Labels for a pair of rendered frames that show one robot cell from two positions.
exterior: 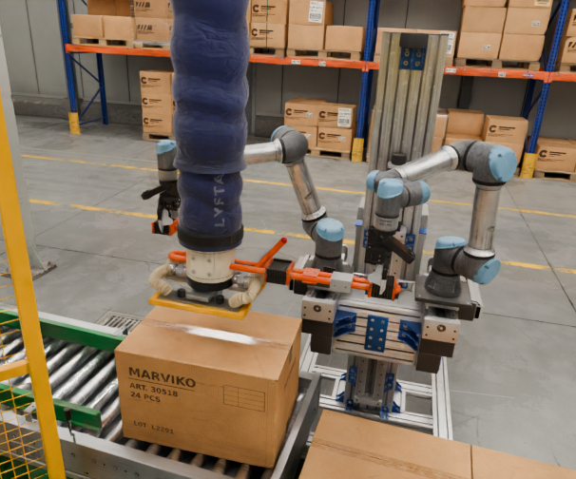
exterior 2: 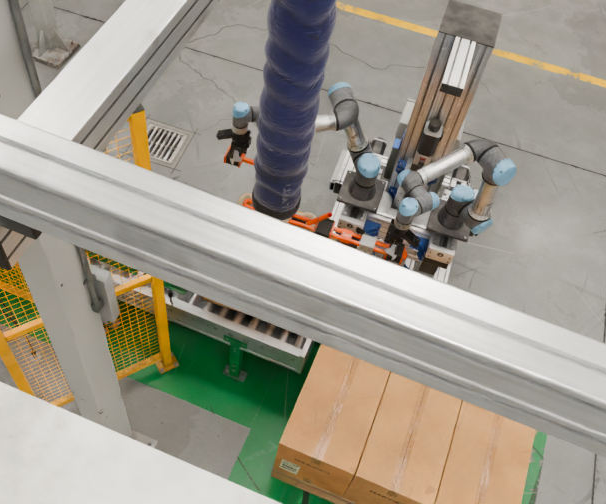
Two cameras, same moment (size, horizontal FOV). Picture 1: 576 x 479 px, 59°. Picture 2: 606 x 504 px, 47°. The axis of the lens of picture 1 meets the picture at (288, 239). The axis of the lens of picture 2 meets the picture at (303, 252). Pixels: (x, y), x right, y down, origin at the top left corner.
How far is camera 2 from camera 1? 1.94 m
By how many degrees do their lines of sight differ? 33
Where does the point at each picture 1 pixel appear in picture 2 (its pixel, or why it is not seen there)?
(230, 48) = (305, 120)
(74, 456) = (171, 311)
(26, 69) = not seen: outside the picture
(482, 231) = (482, 205)
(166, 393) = not seen: hidden behind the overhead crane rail
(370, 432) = not seen: hidden behind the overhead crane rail
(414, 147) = (450, 116)
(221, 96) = (296, 145)
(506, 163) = (505, 176)
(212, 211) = (280, 200)
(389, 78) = (437, 65)
